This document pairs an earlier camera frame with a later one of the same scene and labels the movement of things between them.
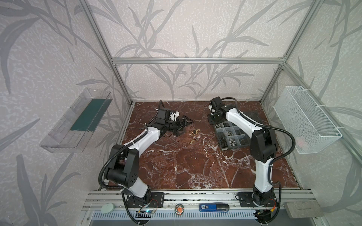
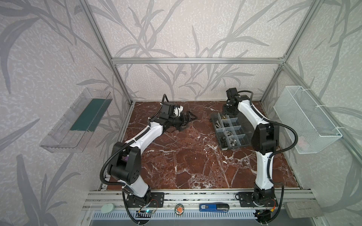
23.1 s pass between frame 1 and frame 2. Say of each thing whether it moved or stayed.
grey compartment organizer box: stayed
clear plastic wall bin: stayed
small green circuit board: stayed
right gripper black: moved
